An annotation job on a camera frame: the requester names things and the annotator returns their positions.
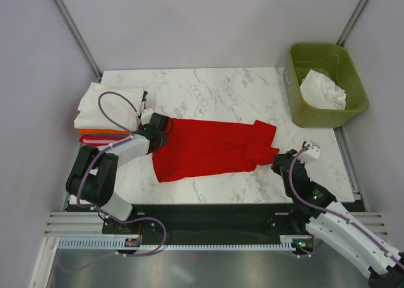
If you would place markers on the green plastic bin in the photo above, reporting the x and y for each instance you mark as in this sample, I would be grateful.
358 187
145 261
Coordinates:
334 62

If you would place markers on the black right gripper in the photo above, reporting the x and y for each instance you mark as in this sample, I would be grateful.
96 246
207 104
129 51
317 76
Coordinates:
290 153

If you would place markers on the white folded t shirt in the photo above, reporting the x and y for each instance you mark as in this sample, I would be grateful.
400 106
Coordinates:
123 107

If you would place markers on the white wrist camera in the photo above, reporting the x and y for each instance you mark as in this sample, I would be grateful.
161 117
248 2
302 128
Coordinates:
311 153
146 116

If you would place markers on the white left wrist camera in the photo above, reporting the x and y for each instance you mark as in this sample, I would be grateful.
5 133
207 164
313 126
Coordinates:
146 116

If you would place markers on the aluminium frame post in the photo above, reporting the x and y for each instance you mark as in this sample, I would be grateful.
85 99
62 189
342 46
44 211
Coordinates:
78 38
352 22

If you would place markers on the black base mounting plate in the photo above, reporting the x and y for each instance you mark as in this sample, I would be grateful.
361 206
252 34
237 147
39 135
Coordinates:
227 223

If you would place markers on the white crumpled t shirt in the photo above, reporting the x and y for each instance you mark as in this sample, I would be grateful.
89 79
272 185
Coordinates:
322 92

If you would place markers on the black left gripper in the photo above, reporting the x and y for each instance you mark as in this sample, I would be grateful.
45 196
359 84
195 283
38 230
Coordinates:
163 136

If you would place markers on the left aluminium frame post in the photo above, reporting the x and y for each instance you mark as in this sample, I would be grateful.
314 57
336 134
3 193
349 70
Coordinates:
78 38

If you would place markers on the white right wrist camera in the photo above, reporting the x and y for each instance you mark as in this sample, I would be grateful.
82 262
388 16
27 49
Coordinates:
311 153

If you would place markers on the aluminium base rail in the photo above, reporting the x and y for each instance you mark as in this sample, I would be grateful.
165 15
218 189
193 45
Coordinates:
88 224

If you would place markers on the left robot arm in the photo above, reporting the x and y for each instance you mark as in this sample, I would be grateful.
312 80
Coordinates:
93 176

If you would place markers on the right aluminium frame post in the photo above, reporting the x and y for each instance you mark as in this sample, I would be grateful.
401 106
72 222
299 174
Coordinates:
352 22

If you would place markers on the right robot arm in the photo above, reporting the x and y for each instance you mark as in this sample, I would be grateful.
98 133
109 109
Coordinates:
318 211

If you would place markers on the white slotted cable duct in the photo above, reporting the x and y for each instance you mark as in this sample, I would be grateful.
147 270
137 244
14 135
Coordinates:
136 242

